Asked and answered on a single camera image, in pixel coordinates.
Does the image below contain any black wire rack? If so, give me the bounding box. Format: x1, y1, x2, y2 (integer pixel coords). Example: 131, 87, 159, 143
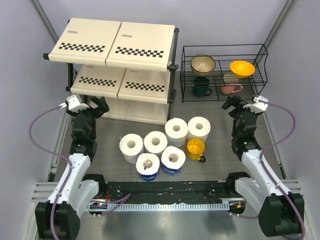
180, 43, 268, 102

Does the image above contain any blue paper roll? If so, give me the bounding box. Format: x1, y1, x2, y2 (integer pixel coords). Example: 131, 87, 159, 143
135, 153, 160, 181
160, 146, 186, 176

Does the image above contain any pink mug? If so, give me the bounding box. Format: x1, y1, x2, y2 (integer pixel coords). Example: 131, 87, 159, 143
220, 83, 243, 95

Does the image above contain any beige ceramic bowl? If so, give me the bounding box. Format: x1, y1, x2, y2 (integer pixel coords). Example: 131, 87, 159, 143
190, 54, 216, 77

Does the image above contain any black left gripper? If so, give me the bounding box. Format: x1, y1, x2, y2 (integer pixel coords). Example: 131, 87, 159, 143
66, 97, 108, 140

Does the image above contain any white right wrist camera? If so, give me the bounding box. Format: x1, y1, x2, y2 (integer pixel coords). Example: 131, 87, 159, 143
243, 96, 269, 114

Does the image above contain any yellow mug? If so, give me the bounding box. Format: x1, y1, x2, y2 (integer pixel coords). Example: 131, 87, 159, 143
185, 137, 207, 163

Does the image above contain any cream three-tier shelf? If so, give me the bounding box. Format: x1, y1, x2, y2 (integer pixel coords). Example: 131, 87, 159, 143
43, 17, 179, 125

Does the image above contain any dark green mug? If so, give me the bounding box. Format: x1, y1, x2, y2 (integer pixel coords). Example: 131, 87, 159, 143
192, 76, 212, 97

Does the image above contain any white paper towel roll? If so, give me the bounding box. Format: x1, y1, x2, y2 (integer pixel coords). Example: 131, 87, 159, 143
119, 133, 145, 164
186, 116, 211, 142
164, 117, 189, 147

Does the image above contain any floral print paper roll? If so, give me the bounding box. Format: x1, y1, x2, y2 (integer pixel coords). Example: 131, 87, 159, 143
143, 131, 168, 158

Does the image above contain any orange bowl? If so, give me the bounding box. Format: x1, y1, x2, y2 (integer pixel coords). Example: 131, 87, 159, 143
229, 60, 256, 79

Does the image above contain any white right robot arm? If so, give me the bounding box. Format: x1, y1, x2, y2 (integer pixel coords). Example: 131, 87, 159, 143
222, 95, 306, 240

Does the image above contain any white slotted cable duct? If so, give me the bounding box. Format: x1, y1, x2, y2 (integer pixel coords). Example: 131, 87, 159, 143
86, 201, 230, 213

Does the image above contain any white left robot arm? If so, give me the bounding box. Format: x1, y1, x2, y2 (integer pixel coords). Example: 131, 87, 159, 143
35, 94, 110, 240

